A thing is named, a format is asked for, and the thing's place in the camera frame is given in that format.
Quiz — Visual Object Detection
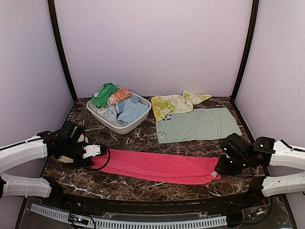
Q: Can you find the small blue rolled towel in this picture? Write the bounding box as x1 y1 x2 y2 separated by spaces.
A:
104 106 118 121

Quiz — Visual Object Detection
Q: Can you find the yellow green patterned towel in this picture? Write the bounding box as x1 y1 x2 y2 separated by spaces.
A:
151 91 212 121

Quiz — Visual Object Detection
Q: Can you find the orange rolled towel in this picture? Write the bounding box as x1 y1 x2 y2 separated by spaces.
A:
106 88 132 106

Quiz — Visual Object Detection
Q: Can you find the mint green panda towel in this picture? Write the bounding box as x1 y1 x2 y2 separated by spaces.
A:
156 107 242 144

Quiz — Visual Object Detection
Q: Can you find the light blue rolled towel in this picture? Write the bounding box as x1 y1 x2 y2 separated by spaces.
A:
116 96 149 126

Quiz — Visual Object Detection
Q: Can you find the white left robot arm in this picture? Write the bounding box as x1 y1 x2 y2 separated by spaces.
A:
0 121 99 208

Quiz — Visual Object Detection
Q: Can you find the pink microfibre towel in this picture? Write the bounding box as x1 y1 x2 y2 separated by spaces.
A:
92 149 222 185

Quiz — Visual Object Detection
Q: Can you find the grey plastic basin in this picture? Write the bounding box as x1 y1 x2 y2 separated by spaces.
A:
86 92 152 135

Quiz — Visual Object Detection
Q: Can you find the round painted ceramic plate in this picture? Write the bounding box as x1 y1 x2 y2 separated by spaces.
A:
58 134 89 164

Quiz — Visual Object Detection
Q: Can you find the black corner post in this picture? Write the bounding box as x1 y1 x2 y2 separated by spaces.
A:
230 0 260 103
47 0 78 103

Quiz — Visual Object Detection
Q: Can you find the black right corner post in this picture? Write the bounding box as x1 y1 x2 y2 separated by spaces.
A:
230 0 260 103

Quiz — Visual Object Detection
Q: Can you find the green rolled towel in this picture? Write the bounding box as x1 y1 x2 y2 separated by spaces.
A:
91 83 118 108

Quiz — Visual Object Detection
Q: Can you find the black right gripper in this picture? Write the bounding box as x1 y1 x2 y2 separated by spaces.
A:
215 155 251 176

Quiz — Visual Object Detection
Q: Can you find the black front table rail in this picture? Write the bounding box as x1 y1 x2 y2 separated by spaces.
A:
26 185 284 215

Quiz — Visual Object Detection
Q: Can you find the black left camera cable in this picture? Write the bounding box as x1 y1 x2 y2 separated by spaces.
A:
83 144 111 170

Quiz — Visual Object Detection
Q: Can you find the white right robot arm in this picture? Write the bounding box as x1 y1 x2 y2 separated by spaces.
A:
214 133 305 207

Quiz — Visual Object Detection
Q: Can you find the grey slotted cable duct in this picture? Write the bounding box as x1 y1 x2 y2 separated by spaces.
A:
30 204 228 229

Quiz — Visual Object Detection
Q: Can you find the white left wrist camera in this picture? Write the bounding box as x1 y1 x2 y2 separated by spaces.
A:
82 144 101 158

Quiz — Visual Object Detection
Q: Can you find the black left corner post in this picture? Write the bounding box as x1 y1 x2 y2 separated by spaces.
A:
47 0 78 103

